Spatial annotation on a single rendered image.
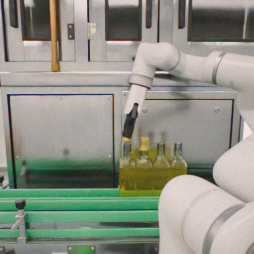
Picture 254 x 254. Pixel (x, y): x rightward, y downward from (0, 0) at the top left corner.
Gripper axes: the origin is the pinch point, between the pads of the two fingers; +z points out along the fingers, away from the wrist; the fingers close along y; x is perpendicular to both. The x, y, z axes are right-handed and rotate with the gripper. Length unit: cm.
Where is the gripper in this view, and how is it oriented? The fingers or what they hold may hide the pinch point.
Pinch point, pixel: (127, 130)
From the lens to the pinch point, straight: 79.1
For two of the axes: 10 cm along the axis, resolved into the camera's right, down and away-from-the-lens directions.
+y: 0.4, 1.5, -9.9
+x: 9.7, 2.5, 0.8
